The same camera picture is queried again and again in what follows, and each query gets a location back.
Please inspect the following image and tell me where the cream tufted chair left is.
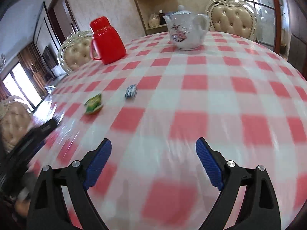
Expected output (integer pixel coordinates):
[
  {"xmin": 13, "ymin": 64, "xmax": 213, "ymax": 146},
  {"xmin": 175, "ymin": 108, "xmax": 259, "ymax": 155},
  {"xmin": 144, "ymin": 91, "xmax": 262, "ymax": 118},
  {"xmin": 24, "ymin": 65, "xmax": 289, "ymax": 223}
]
[{"xmin": 1, "ymin": 96, "xmax": 32, "ymax": 153}]

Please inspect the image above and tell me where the cream tufted chair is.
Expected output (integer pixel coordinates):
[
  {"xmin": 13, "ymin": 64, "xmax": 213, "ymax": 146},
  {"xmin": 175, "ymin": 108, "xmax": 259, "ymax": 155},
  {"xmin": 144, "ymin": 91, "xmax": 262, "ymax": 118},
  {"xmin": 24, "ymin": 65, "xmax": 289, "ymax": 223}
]
[
  {"xmin": 1, "ymin": 96, "xmax": 32, "ymax": 153},
  {"xmin": 57, "ymin": 30, "xmax": 93, "ymax": 75},
  {"xmin": 205, "ymin": 0, "xmax": 257, "ymax": 42}
]

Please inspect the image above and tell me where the small green snack packet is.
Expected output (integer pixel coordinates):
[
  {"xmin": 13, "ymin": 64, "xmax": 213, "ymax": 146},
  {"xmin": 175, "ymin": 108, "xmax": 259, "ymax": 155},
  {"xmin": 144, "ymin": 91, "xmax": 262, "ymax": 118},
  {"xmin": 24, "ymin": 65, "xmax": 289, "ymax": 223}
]
[{"xmin": 84, "ymin": 94, "xmax": 103, "ymax": 114}]

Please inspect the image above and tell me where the red white checkered tablecloth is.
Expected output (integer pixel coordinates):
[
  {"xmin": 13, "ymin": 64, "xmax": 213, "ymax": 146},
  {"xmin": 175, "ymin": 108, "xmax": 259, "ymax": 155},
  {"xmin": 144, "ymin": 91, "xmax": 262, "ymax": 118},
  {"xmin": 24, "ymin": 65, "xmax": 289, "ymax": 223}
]
[{"xmin": 30, "ymin": 33, "xmax": 306, "ymax": 229}]

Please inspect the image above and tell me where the cream tufted chair far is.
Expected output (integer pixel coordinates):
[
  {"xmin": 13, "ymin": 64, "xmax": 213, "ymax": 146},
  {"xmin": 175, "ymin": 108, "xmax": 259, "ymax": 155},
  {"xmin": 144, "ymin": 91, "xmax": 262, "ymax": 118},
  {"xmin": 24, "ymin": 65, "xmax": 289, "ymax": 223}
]
[{"xmin": 57, "ymin": 30, "xmax": 93, "ymax": 75}]

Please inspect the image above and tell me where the blue white patterned candy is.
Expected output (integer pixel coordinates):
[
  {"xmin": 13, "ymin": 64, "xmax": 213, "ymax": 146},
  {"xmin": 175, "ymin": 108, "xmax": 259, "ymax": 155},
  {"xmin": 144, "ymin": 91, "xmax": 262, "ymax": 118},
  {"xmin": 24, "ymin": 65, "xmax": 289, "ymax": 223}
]
[{"xmin": 125, "ymin": 84, "xmax": 137, "ymax": 99}]

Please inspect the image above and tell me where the red thermos jug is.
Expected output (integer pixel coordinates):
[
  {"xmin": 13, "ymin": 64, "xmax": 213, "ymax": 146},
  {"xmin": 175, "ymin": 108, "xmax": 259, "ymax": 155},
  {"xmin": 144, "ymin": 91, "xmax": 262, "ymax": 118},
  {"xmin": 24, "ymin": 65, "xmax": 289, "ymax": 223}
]
[{"xmin": 90, "ymin": 16, "xmax": 126, "ymax": 65}]

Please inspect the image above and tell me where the white floral teapot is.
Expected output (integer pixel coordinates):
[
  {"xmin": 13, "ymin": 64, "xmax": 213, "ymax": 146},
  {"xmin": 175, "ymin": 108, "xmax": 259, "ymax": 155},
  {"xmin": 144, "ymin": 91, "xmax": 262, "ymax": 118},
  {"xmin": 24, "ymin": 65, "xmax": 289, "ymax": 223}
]
[{"xmin": 163, "ymin": 5, "xmax": 209, "ymax": 50}]

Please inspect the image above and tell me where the cream tufted chair right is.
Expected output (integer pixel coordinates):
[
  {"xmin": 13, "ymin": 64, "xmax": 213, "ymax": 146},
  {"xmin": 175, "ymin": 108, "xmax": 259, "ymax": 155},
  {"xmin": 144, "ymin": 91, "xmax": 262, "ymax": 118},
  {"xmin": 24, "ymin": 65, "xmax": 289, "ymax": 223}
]
[{"xmin": 205, "ymin": 0, "xmax": 257, "ymax": 42}]

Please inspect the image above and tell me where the wooden corner shelf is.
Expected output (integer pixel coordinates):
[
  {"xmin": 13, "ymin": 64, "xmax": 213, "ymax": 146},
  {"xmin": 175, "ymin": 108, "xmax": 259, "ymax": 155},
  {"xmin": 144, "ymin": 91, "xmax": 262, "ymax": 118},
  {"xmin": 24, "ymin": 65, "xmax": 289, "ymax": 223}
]
[{"xmin": 134, "ymin": 0, "xmax": 178, "ymax": 36}]

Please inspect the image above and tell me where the wall television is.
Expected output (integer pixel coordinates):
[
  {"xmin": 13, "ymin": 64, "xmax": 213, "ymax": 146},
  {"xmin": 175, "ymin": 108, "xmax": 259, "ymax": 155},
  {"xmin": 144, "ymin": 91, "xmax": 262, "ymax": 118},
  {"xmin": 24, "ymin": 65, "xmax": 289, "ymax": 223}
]
[{"xmin": 42, "ymin": 46, "xmax": 57, "ymax": 70}]

